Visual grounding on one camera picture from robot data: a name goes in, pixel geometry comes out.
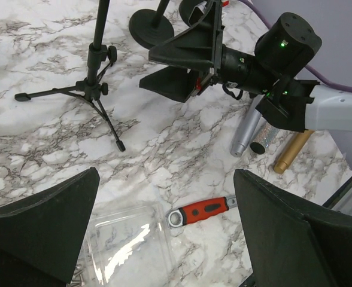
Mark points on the black shock mount round stand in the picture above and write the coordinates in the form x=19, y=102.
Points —
x=192, y=10

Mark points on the gold microphone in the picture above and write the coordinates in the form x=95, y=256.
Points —
x=291, y=151

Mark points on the red handle adjustable wrench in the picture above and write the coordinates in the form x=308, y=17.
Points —
x=200, y=210

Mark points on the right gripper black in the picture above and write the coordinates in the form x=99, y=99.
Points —
x=200, y=48

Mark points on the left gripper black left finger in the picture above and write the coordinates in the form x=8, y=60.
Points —
x=41, y=235

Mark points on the clear screw organizer box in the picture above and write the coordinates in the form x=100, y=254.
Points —
x=126, y=246

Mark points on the glitter rhinestone microphone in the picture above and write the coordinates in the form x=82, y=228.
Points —
x=263, y=139

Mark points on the black tripod shock mount stand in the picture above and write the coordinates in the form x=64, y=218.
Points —
x=99, y=59

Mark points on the silver condenser microphone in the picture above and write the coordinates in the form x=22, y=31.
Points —
x=246, y=128

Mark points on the black clip stand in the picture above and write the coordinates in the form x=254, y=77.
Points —
x=149, y=27

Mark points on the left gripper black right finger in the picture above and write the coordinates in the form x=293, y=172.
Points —
x=292, y=241

